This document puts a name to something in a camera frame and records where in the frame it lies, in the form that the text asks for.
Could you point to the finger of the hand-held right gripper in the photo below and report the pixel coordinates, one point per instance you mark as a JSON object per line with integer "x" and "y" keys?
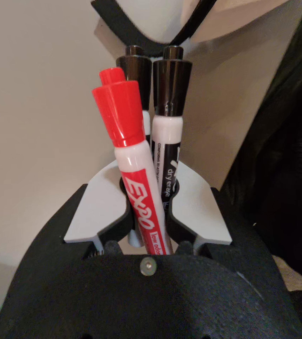
{"x": 156, "y": 18}

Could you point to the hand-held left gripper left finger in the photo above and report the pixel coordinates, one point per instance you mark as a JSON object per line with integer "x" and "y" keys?
{"x": 95, "y": 211}

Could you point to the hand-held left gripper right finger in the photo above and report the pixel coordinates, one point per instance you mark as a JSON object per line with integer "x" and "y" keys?
{"x": 201, "y": 211}

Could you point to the black dry erase marker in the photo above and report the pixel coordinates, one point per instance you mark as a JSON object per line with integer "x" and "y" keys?
{"x": 171, "y": 79}
{"x": 135, "y": 68}

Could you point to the red dry erase marker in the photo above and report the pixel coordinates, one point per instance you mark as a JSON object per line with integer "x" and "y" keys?
{"x": 129, "y": 119}

